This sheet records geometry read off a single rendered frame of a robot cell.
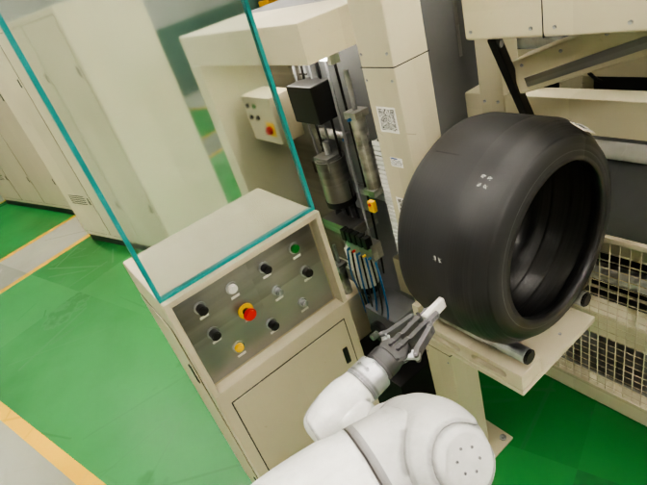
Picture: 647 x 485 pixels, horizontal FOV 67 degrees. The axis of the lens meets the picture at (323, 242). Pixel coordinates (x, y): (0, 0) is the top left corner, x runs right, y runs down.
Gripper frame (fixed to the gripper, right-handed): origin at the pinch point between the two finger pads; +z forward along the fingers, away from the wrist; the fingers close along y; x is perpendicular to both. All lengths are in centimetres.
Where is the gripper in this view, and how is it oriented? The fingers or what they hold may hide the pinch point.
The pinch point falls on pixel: (433, 310)
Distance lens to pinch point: 124.3
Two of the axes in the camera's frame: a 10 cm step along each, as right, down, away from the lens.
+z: 7.2, -6.1, 3.4
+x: 3.7, 7.4, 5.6
